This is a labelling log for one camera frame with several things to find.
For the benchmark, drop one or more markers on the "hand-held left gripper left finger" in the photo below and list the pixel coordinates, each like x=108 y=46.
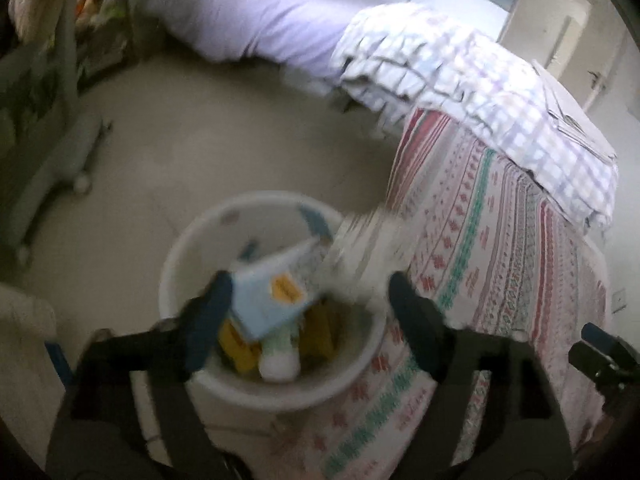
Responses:
x=210 y=320

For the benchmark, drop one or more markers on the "plaid ruffled blanket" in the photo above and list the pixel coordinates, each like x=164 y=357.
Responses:
x=450 y=80

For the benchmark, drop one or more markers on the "white wall socket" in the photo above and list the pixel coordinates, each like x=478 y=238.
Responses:
x=620 y=300

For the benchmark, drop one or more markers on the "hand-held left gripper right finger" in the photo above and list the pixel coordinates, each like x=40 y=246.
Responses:
x=415 y=320

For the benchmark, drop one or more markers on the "clear plastic wrapper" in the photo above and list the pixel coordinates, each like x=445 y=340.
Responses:
x=365 y=255

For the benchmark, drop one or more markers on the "toy shelf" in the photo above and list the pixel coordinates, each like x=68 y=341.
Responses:
x=102 y=35

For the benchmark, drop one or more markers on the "folded grey cloth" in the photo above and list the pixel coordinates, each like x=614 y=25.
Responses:
x=570 y=110

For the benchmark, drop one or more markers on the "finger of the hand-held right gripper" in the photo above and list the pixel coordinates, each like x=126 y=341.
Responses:
x=587 y=360
x=607 y=337

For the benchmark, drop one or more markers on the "white bottle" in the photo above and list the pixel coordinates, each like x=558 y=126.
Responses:
x=280 y=355

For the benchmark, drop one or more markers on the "blue board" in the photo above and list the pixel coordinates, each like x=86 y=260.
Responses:
x=57 y=365

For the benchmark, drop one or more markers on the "beige fluffy blanket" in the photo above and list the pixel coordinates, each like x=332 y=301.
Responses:
x=37 y=0

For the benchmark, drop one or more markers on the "light blue box orange label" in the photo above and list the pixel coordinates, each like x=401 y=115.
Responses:
x=265 y=300

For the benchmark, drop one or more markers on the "white cushioned furniture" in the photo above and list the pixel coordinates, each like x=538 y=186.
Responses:
x=22 y=360

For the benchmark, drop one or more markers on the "white plastic bin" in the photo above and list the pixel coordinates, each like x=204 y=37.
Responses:
x=280 y=395

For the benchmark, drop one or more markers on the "yellow tissue packet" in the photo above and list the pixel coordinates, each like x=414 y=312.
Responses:
x=235 y=350

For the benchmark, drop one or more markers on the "grey baby chair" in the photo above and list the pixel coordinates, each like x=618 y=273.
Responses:
x=45 y=150

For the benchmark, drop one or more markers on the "striped patterned blanket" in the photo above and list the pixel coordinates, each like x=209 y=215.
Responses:
x=490 y=270

